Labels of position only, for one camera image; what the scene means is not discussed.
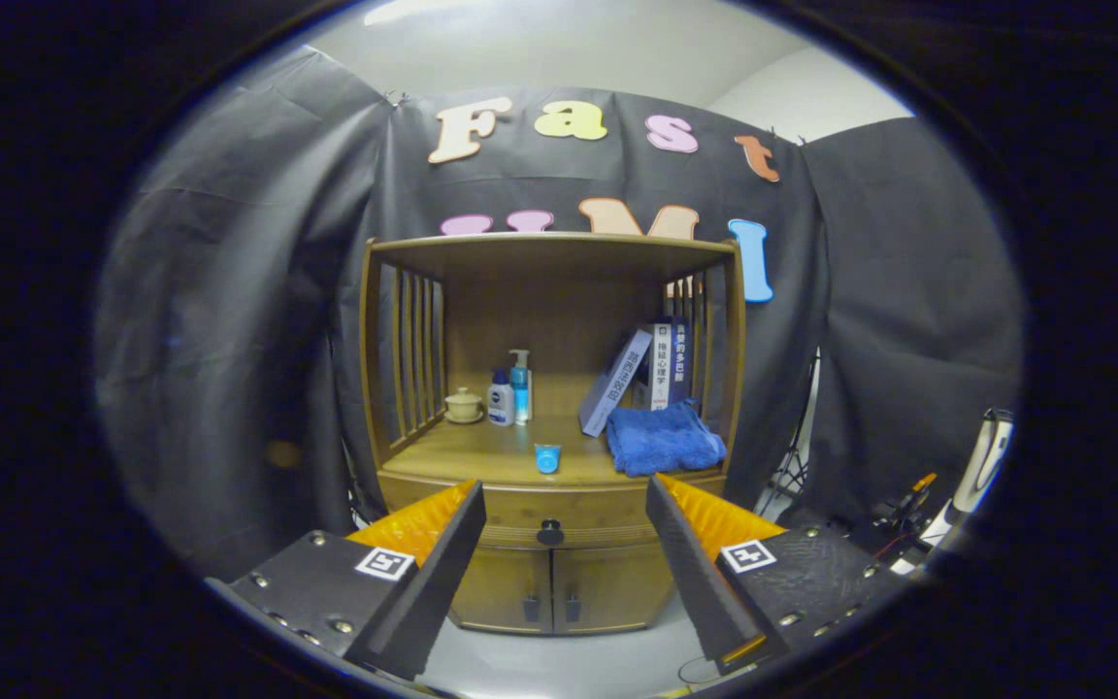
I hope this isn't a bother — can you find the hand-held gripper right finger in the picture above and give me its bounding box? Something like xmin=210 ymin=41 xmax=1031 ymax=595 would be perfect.
xmin=645 ymin=474 xmax=909 ymax=676

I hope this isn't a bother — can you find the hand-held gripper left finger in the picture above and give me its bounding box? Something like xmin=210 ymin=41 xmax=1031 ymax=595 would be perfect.
xmin=205 ymin=480 xmax=487 ymax=681

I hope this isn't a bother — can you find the wooden drawer with black knob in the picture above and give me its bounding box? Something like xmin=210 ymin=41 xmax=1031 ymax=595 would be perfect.
xmin=377 ymin=471 xmax=727 ymax=549

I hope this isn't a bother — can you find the wooden cabinet door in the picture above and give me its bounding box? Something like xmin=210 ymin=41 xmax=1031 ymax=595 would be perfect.
xmin=449 ymin=547 xmax=554 ymax=637
xmin=549 ymin=544 xmax=676 ymax=637

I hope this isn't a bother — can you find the wooden countertop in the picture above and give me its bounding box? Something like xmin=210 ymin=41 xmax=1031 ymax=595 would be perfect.
xmin=379 ymin=416 xmax=727 ymax=488

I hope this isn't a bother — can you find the wooden cabinet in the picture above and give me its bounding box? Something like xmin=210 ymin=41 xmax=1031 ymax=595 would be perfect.
xmin=358 ymin=231 xmax=746 ymax=637

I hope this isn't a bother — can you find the blue towel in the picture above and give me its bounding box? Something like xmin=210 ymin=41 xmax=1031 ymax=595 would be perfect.
xmin=605 ymin=400 xmax=728 ymax=479

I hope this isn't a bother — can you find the black tripod stand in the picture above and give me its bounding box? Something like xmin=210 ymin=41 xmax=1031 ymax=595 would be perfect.
xmin=758 ymin=354 xmax=817 ymax=520

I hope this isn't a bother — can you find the white bottle with blue cap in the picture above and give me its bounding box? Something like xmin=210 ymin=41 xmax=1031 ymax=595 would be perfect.
xmin=486 ymin=367 xmax=516 ymax=428

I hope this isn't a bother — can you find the blue pump bottle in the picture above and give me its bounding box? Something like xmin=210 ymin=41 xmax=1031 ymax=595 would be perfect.
xmin=508 ymin=349 xmax=534 ymax=426

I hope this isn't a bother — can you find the grey book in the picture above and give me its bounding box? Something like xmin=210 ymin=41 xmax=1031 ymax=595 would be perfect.
xmin=578 ymin=327 xmax=654 ymax=438

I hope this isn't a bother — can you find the white spine book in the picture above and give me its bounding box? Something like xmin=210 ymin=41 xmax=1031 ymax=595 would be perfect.
xmin=651 ymin=322 xmax=674 ymax=412

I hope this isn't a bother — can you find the dark blue book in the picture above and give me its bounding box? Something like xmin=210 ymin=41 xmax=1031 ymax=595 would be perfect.
xmin=671 ymin=318 xmax=693 ymax=407

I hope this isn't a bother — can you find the black device with orange part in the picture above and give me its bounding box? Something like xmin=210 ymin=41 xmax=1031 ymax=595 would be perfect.
xmin=845 ymin=473 xmax=943 ymax=564

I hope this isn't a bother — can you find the black backdrop cloth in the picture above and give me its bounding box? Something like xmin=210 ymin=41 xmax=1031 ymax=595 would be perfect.
xmin=93 ymin=44 xmax=1024 ymax=583

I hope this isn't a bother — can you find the white handle device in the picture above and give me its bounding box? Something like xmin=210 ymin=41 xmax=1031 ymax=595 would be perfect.
xmin=894 ymin=408 xmax=1016 ymax=574

